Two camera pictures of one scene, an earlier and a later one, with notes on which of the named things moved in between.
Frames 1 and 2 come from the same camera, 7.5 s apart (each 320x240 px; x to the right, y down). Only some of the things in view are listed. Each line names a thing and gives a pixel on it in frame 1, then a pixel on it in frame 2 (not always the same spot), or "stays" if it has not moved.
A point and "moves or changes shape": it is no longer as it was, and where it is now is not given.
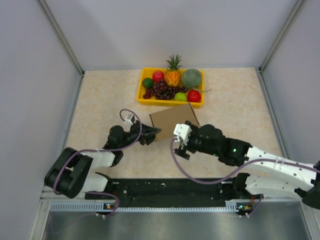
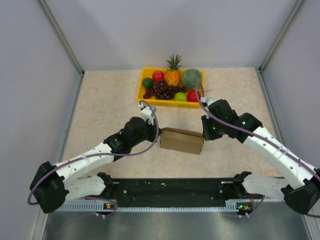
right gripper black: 194,132 -> 208,135
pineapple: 173,74 stays
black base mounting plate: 168,192 stays
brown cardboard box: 166,120 moves or changes shape
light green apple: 180,97 stays
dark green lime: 147,82 stays
